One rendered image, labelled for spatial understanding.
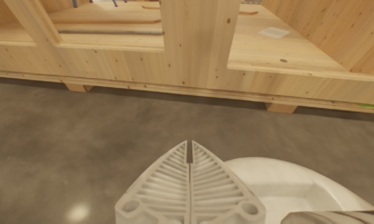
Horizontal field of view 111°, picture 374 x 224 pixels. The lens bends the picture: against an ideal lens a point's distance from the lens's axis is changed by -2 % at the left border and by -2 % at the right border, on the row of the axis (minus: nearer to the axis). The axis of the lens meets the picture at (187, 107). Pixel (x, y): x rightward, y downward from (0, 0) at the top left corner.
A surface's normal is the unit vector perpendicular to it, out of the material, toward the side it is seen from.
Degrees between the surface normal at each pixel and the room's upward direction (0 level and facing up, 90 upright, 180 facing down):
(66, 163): 0
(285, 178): 0
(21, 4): 90
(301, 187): 69
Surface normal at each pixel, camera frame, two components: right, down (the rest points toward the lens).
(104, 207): 0.00, -0.70
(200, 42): -0.14, 0.71
